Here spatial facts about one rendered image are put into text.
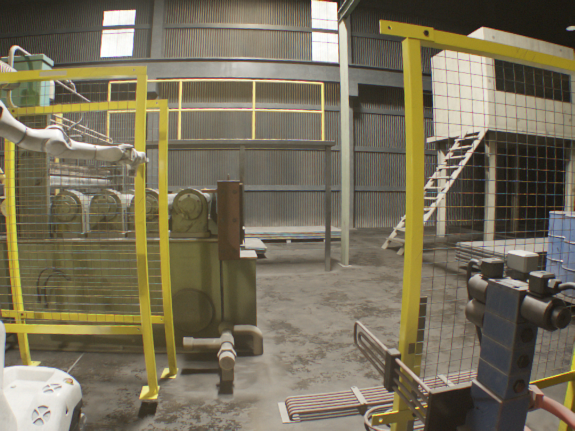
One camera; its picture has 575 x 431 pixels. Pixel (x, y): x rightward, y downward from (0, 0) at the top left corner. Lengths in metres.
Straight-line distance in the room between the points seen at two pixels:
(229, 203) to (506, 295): 2.39
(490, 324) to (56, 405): 1.75
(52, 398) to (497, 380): 1.75
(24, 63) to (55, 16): 11.33
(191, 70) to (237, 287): 9.39
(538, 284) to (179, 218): 2.69
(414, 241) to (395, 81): 11.61
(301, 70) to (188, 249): 9.55
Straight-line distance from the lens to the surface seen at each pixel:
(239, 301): 3.01
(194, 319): 3.02
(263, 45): 12.87
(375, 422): 1.53
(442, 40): 1.49
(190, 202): 2.92
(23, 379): 2.29
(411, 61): 1.39
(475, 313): 0.65
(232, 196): 2.78
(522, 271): 0.62
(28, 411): 1.98
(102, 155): 1.67
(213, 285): 2.98
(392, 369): 0.78
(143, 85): 2.14
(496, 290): 0.60
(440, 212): 10.64
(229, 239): 2.80
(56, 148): 1.57
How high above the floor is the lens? 1.27
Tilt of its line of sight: 4 degrees down
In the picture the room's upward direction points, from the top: straight up
